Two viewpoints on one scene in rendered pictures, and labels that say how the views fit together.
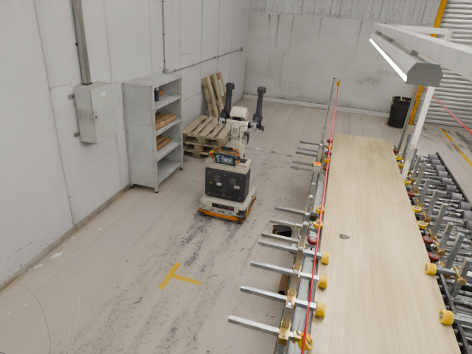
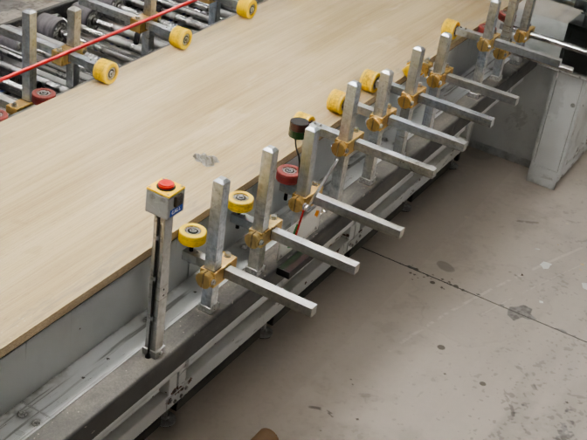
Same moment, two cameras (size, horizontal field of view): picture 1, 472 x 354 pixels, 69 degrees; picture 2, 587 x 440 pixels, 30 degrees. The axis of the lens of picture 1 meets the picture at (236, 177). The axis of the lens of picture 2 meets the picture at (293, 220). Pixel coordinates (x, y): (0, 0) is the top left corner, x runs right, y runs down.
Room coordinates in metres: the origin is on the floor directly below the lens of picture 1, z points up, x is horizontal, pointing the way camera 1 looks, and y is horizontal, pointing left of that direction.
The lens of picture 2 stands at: (5.25, 0.02, 2.58)
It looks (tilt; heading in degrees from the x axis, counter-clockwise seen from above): 31 degrees down; 192
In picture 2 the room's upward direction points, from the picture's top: 8 degrees clockwise
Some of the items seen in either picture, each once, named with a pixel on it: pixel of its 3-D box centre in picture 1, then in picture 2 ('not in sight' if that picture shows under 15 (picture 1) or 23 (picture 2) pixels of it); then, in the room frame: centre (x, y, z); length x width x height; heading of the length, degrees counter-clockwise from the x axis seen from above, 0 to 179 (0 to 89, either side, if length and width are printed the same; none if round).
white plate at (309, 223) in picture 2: not in sight; (300, 231); (2.34, -0.57, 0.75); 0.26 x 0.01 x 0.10; 165
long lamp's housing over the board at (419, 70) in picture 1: (390, 47); not in sight; (2.48, -0.97, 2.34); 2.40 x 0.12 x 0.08; 165
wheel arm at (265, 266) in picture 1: (286, 271); (399, 122); (1.80, -0.38, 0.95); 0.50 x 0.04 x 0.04; 75
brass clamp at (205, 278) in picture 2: not in sight; (216, 271); (2.77, -0.70, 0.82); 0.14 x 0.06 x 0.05; 165
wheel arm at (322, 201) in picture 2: (287, 239); (340, 209); (2.30, -0.46, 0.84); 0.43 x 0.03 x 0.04; 75
